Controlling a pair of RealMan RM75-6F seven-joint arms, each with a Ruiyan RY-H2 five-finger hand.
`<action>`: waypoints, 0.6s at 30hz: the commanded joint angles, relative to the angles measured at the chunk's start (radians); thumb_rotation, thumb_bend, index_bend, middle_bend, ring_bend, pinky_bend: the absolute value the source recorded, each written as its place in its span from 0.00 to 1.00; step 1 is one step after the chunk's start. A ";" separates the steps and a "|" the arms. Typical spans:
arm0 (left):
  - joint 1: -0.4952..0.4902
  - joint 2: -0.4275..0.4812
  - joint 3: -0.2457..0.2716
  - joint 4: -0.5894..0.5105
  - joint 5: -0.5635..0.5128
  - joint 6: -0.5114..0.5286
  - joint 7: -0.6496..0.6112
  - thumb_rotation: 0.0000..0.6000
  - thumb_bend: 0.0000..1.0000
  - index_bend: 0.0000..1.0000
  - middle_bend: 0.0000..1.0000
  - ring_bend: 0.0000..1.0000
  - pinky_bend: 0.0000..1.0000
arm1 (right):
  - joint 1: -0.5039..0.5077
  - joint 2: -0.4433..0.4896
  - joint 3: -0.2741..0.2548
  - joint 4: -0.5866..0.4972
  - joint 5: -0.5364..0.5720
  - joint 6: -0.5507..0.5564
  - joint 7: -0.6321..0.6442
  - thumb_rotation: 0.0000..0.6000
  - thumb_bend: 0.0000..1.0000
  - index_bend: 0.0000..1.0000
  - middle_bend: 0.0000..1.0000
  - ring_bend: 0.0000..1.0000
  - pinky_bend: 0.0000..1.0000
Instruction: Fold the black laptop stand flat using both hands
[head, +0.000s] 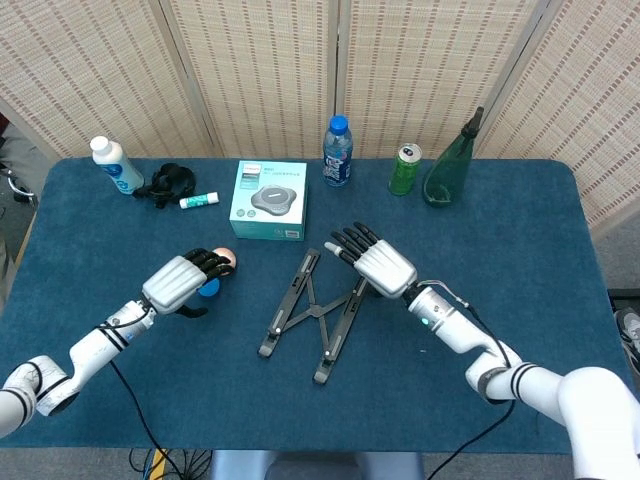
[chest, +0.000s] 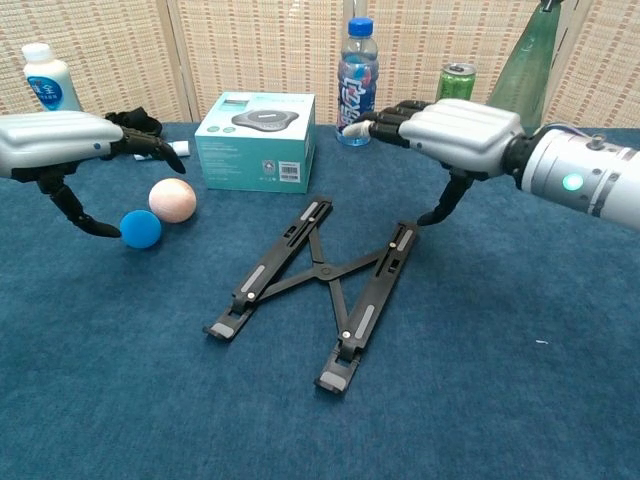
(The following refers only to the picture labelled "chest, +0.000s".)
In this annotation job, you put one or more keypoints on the blue sports drink bottle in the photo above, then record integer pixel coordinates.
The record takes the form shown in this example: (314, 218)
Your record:
(357, 75)

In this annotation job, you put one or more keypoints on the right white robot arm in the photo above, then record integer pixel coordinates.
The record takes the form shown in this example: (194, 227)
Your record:
(575, 165)

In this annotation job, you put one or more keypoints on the white bottle with blue label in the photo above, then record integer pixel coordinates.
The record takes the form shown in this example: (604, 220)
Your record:
(47, 85)

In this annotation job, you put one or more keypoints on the green drink can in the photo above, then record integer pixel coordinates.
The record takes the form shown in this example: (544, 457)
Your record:
(455, 85)

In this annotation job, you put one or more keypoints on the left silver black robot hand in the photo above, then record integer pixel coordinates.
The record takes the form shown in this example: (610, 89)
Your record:
(50, 140)

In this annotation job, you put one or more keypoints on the white glue stick green label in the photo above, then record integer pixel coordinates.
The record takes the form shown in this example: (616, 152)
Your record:
(181, 148)

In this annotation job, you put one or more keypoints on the teal product box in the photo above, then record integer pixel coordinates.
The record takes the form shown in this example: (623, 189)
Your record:
(250, 160)

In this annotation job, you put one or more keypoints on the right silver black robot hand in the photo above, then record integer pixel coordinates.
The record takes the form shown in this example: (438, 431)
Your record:
(460, 135)

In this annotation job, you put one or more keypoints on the pink ball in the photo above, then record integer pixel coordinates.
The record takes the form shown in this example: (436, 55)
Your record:
(172, 200)

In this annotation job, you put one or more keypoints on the tall green glass bottle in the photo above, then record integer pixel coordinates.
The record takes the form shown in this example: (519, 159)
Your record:
(530, 75)

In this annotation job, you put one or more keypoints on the blue ball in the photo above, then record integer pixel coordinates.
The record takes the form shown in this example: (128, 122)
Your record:
(142, 230)

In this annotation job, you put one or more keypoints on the black folding laptop stand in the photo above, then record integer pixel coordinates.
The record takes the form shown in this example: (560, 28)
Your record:
(325, 272)

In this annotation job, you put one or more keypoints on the blue table cloth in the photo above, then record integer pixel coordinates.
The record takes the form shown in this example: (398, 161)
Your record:
(100, 375)

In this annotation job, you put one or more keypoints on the bamboo folding screen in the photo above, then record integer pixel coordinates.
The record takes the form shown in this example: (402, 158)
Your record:
(275, 50)

